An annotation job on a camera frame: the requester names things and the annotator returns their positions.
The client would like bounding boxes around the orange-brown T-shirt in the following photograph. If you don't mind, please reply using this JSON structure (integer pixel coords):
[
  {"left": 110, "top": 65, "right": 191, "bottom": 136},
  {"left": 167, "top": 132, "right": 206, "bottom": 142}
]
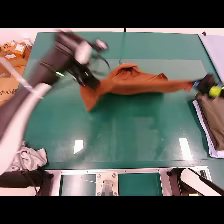
[{"left": 79, "top": 62, "right": 195, "bottom": 113}]

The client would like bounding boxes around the grey garment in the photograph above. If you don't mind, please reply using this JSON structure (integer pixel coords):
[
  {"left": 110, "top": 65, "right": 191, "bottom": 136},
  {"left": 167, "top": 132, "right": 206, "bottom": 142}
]
[{"left": 9, "top": 141, "right": 49, "bottom": 173}]

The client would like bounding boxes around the white garment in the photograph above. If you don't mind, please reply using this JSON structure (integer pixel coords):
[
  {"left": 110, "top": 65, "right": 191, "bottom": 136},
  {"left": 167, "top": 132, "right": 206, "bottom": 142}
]
[{"left": 192, "top": 99, "right": 224, "bottom": 159}]

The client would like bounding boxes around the heap of orange clothes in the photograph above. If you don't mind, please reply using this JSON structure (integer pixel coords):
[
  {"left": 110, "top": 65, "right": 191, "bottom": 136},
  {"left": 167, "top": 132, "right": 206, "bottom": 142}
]
[{"left": 0, "top": 39, "right": 34, "bottom": 69}]

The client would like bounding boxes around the pale lilac cloth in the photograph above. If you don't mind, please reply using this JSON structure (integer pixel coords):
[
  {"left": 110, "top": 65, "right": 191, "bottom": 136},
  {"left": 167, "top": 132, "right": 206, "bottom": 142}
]
[{"left": 199, "top": 33, "right": 224, "bottom": 84}]

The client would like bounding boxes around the black cable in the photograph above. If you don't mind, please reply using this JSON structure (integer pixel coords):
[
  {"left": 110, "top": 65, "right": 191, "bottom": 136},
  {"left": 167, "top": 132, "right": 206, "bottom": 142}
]
[{"left": 90, "top": 52, "right": 112, "bottom": 77}]

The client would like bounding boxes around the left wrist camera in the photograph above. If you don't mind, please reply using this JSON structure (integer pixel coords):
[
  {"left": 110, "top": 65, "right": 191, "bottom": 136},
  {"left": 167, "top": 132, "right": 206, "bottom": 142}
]
[{"left": 94, "top": 38, "right": 110, "bottom": 52}]

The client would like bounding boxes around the silver frame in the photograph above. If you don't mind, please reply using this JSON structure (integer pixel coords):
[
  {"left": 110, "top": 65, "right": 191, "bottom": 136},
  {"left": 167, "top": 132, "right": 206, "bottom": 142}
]
[{"left": 43, "top": 166, "right": 212, "bottom": 197}]

